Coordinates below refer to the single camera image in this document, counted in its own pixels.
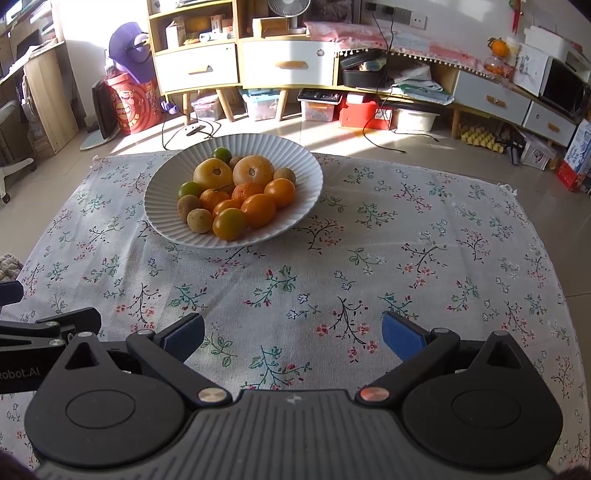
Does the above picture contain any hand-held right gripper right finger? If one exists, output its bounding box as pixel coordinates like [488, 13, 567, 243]
[355, 311, 527, 407]

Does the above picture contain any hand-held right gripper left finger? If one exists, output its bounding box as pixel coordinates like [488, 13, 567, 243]
[65, 312, 232, 407]

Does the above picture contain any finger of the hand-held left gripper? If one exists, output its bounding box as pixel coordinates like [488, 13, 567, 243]
[0, 281, 25, 306]
[0, 308, 102, 348]

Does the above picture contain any mandarin with stem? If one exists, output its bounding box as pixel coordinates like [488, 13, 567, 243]
[199, 187, 230, 214]

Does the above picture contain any bumpy mandarin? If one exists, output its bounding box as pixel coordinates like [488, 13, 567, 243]
[231, 182, 264, 202]

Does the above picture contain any white ribbed plate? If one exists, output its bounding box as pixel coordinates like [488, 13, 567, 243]
[143, 134, 324, 250]

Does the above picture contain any grey knit cloth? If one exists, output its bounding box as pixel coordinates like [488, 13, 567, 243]
[0, 254, 25, 283]

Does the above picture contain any floral tablecloth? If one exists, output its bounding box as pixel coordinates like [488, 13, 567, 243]
[0, 150, 591, 472]

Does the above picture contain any white office chair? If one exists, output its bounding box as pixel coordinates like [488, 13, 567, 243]
[0, 102, 36, 205]

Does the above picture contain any yellow pear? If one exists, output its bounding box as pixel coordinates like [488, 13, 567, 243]
[192, 157, 234, 191]

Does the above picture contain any tan pear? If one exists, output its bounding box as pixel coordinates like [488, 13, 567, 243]
[232, 155, 276, 188]

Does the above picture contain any black standing panel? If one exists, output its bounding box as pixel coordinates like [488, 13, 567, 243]
[80, 78, 124, 151]

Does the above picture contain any wooden desk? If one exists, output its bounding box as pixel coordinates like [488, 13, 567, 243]
[0, 0, 80, 156]

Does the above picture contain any yellow egg tray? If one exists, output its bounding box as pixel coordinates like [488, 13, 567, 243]
[459, 127, 507, 153]

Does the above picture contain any white plastic tub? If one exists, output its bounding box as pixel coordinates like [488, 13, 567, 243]
[394, 108, 440, 133]

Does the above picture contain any black handheld tool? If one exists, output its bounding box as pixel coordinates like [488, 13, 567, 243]
[503, 138, 526, 165]

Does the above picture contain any red printed round box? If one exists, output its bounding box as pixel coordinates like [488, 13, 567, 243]
[105, 76, 163, 136]

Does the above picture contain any red storage box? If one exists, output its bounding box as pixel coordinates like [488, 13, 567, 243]
[339, 99, 396, 131]

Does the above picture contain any white printed box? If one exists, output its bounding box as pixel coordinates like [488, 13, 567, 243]
[522, 141, 553, 171]

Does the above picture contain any small clear storage box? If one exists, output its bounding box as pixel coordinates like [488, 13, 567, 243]
[191, 95, 221, 122]

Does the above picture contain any red printed carton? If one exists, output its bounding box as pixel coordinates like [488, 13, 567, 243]
[556, 161, 591, 193]

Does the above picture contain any clear box blue lid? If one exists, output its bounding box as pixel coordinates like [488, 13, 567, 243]
[242, 90, 281, 122]

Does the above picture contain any clear box dark lid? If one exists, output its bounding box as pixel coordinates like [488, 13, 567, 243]
[298, 90, 344, 123]

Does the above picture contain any pile of papers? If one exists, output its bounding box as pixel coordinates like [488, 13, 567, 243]
[390, 65, 456, 105]

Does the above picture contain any blue white carton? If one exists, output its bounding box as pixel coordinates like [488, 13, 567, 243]
[566, 119, 591, 177]

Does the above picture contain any black case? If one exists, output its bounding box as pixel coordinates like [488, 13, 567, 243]
[342, 51, 394, 89]

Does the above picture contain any wooden shelf cabinet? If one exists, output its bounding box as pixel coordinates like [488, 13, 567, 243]
[147, 0, 242, 124]

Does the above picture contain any purple plush toy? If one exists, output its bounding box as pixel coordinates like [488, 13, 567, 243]
[108, 22, 154, 85]

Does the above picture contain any glass jar of oranges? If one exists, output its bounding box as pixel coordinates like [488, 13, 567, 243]
[485, 55, 514, 80]

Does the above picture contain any curved wooden TV cabinet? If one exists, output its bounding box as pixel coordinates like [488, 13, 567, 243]
[238, 34, 583, 149]

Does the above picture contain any pink fringed cloth runner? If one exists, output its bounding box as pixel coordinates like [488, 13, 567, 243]
[306, 21, 514, 78]

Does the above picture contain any black microwave oven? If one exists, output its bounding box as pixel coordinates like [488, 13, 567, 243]
[539, 58, 590, 117]

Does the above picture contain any white paper drawing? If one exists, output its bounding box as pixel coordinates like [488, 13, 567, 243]
[512, 44, 553, 96]

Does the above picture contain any small wooden box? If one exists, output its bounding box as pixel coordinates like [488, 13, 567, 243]
[252, 17, 290, 39]

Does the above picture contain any white foam box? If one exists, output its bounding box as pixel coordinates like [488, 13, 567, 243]
[524, 25, 583, 62]

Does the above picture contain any framed cat picture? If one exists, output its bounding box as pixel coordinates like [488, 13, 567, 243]
[318, 0, 362, 22]

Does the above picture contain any white desk fan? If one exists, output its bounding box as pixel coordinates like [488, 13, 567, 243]
[268, 0, 308, 34]

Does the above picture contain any black floor cable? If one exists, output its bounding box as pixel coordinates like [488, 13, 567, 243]
[161, 99, 219, 151]

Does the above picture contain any wall socket strip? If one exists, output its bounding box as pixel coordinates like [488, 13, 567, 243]
[364, 2, 428, 29]

